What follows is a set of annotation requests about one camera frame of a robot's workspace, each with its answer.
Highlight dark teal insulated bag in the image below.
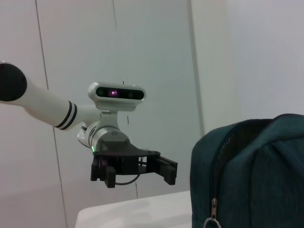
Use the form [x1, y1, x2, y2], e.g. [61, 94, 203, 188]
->
[190, 114, 304, 228]

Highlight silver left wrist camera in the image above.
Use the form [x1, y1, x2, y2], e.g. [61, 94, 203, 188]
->
[87, 81, 147, 113]

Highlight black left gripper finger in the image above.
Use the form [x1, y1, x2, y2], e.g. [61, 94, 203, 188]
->
[152, 155, 179, 186]
[90, 156, 117, 189]

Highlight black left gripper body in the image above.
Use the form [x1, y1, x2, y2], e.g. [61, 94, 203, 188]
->
[91, 139, 162, 178]

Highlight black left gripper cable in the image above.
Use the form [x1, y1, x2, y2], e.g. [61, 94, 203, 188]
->
[114, 174, 139, 185]

